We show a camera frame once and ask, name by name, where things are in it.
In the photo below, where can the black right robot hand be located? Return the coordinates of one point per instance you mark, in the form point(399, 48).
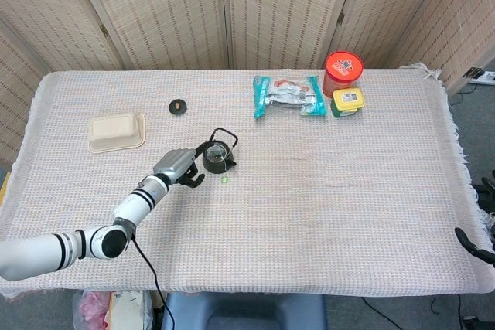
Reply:
point(473, 247)

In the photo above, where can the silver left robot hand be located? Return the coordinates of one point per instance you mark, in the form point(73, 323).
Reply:
point(176, 164)

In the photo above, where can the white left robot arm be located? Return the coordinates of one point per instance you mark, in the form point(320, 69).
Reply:
point(135, 202)

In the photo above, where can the black cast iron teapot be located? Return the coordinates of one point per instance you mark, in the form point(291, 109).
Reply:
point(210, 167)

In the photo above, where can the metal tea strainer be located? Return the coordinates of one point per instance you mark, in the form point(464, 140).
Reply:
point(226, 157)

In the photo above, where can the black teapot lid wooden knob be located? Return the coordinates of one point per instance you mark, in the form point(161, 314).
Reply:
point(178, 107)

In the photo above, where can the pink plastic bag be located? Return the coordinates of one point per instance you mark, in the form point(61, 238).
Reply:
point(93, 308)

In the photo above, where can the cream plastic food container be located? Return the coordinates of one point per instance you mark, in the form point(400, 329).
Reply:
point(114, 131)

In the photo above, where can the teal snack package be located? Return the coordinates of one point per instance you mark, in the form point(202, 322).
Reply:
point(288, 96)

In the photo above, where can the waffle weave tablecloth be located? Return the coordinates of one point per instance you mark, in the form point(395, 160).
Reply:
point(309, 210)

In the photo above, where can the white paper box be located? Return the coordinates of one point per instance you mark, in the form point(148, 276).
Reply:
point(129, 308)

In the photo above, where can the brass screen hinge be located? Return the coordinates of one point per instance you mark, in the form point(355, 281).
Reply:
point(340, 18)
point(103, 29)
point(474, 72)

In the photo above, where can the woven folding screen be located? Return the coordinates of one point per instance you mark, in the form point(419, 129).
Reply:
point(166, 9)

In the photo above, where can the blue grey chair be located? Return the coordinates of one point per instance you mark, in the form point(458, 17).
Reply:
point(243, 310)

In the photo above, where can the white power strip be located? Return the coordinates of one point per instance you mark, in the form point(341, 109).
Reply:
point(485, 78)

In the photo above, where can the green tub with yellow lid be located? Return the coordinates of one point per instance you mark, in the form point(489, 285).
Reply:
point(348, 100)

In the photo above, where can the orange jar with red lid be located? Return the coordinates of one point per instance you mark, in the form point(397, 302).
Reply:
point(343, 69)

